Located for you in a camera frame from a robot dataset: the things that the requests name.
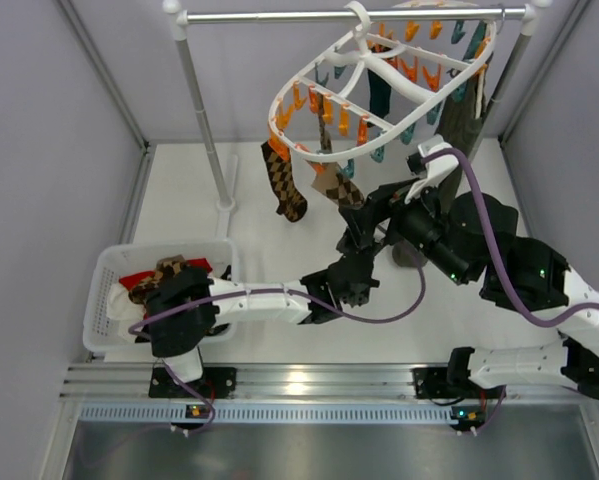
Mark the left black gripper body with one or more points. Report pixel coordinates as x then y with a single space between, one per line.
355 276

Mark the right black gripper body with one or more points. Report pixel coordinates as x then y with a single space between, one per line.
375 208

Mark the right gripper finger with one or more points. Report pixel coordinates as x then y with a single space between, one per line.
382 197
361 222

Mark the brown tan argyle sock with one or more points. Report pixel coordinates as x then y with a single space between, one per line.
332 183

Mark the brown yellow argyle sock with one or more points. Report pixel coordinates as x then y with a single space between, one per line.
292 205

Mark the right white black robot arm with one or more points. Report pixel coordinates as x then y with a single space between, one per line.
477 240

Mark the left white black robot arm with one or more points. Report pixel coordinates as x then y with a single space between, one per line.
187 304

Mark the white round clip hanger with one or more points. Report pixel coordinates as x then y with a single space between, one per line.
335 85

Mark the pile of socks in basket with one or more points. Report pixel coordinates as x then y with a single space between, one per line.
173 282

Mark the teal green sock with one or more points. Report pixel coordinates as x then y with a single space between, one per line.
380 95

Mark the olive green hanging trousers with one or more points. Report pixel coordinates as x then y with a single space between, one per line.
460 124

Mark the white plastic laundry basket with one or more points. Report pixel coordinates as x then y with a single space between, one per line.
103 334

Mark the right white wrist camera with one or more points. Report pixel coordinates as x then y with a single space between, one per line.
434 171

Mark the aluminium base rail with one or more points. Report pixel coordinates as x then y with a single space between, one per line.
372 394

